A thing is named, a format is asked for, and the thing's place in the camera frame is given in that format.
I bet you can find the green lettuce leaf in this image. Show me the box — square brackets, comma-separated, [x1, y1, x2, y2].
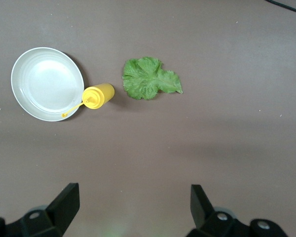
[121, 56, 184, 101]

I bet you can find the beige round plate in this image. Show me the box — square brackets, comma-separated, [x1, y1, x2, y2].
[10, 47, 85, 122]

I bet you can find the long black looped cable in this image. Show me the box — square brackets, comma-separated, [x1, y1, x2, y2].
[265, 0, 296, 13]

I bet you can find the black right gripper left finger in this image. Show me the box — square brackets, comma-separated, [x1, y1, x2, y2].
[0, 182, 80, 237]

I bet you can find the yellow squeeze bottle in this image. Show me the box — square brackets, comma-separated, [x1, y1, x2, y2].
[61, 83, 115, 118]

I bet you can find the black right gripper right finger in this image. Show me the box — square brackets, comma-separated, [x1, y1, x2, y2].
[186, 184, 289, 237]

